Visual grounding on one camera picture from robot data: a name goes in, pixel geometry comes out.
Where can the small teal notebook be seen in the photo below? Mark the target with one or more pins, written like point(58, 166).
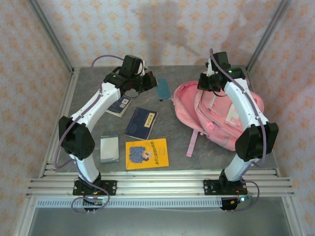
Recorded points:
point(163, 88)

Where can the pink backpack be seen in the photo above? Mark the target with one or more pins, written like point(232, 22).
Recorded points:
point(189, 105)

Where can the thick navy book with barcode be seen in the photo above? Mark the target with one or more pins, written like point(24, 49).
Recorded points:
point(120, 105)

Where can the navy book with yellow label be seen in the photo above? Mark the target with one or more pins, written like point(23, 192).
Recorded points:
point(137, 124)

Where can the grey notebook with blue edge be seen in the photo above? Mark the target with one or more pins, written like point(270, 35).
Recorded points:
point(109, 150)

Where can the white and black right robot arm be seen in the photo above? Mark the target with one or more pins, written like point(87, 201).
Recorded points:
point(241, 103)

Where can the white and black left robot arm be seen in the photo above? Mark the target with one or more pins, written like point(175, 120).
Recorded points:
point(98, 103)

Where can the small circuit board with LED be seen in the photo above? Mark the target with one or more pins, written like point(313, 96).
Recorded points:
point(240, 200)
point(99, 202)

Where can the grey metal panel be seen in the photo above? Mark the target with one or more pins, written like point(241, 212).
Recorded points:
point(147, 223)

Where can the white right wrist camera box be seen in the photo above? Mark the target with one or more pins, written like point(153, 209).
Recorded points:
point(210, 68)

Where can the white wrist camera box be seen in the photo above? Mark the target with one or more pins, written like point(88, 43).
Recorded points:
point(141, 68)
point(210, 68)

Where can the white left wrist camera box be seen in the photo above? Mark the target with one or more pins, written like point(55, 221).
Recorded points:
point(141, 68)

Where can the aluminium frame post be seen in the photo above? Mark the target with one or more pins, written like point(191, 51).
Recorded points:
point(53, 37)
point(268, 34)

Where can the aluminium side rail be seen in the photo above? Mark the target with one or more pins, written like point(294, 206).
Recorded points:
point(67, 98)

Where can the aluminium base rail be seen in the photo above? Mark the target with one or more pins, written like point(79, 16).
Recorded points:
point(160, 185)

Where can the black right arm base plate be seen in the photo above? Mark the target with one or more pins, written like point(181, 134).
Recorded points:
point(209, 186)

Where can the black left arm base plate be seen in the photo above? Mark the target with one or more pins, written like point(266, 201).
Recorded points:
point(110, 188)

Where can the aluminium frame leg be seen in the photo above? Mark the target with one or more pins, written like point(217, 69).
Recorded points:
point(25, 218)
point(295, 218)

